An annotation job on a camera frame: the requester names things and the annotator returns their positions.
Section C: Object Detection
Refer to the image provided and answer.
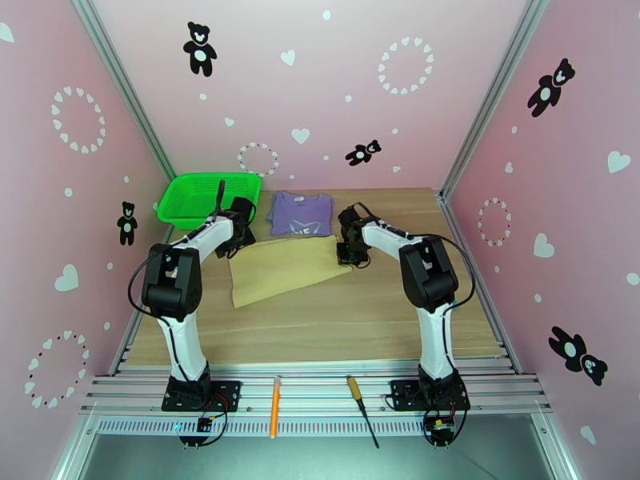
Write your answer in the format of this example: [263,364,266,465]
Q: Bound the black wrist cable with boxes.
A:
[354,202,381,226]
[211,178,226,221]

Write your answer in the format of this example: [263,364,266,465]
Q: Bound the orange pencil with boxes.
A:
[270,375,281,440]

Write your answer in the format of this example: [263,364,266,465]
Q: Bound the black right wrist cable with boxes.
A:
[354,202,381,226]

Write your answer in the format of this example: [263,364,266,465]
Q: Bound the aluminium table frame rail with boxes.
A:
[78,361,554,418]

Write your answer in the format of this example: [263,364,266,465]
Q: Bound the aluminium frame post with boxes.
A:
[67,0,182,196]
[438,0,554,201]

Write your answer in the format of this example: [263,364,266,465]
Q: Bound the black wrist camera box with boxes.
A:
[228,195,257,226]
[335,241,358,268]

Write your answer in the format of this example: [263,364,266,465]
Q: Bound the tan cloth garment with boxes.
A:
[228,234,354,310]

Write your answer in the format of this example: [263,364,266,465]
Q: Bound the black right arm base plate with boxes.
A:
[389,378,471,413]

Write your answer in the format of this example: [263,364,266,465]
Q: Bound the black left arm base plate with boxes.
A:
[161,379,242,414]

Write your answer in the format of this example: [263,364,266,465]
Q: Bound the purple t-shirt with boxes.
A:
[265,190,335,238]

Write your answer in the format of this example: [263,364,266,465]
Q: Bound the green plastic basket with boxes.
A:
[155,172,264,231]

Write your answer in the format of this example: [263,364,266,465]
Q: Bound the yellow-handled screwdriver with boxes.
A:
[346,375,382,450]

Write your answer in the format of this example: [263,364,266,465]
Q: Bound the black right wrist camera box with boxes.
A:
[335,241,358,268]

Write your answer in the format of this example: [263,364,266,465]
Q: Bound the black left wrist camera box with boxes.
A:
[228,195,257,226]

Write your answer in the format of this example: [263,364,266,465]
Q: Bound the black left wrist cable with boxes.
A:
[211,178,226,221]

